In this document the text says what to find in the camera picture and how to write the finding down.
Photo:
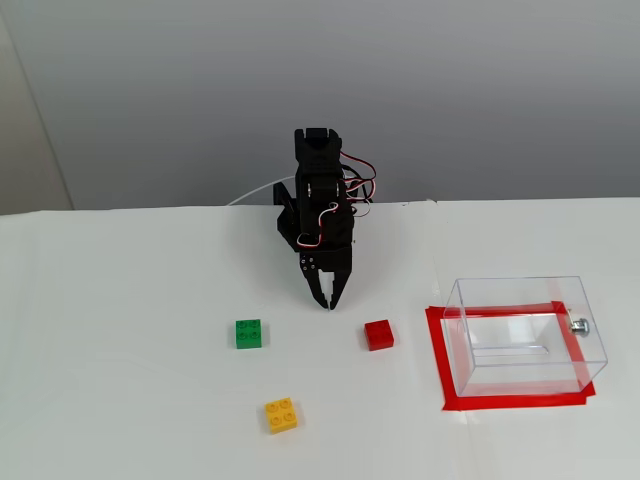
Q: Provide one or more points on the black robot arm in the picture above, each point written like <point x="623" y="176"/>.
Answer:
<point x="315" y="150"/>

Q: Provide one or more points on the yellow lego brick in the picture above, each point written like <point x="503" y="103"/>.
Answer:
<point x="281" y="415"/>

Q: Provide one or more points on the green lego brick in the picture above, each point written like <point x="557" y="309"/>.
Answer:
<point x="250" y="334"/>

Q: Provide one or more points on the red tape frame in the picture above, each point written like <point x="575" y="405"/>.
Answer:
<point x="452" y="395"/>

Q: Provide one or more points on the silver metal box lock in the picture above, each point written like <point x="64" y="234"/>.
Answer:
<point x="580" y="326"/>

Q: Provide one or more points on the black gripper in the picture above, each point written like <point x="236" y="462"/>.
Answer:
<point x="334" y="260"/>

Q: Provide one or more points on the red lego brick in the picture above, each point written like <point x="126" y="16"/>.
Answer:
<point x="378" y="335"/>

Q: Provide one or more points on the transparent plastic box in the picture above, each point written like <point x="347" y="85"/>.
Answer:
<point x="530" y="360"/>

